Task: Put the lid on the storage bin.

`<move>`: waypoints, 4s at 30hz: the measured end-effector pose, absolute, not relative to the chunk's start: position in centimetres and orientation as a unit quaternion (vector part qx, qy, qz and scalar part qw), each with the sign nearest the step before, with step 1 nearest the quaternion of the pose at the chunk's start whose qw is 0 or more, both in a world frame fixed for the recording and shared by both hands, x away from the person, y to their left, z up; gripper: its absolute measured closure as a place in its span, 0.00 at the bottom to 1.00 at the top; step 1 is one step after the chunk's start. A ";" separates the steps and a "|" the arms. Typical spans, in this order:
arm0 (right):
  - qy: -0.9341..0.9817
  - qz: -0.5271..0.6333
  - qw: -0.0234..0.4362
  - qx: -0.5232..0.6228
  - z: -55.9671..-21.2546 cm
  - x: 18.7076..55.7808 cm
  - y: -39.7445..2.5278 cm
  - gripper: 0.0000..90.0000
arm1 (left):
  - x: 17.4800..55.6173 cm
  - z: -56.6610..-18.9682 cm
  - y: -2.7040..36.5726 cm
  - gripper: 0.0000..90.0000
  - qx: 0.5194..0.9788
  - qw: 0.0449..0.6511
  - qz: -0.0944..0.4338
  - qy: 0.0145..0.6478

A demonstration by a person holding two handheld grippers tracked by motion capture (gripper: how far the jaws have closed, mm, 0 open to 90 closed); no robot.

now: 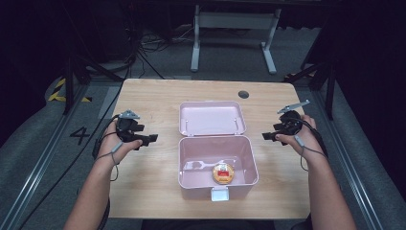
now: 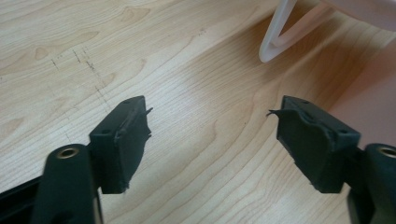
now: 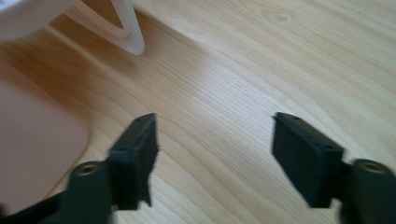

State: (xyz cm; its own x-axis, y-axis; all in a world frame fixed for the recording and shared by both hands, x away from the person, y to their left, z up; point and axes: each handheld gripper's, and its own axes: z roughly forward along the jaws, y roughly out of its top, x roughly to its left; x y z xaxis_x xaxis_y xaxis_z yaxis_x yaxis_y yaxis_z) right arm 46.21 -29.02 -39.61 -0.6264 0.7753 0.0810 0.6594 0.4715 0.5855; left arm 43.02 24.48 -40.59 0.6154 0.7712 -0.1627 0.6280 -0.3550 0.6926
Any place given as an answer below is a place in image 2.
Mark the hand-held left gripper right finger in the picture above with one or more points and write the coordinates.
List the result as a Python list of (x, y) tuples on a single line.
[(320, 146)]

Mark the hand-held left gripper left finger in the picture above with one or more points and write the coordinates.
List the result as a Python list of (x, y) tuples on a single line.
[(115, 149)]

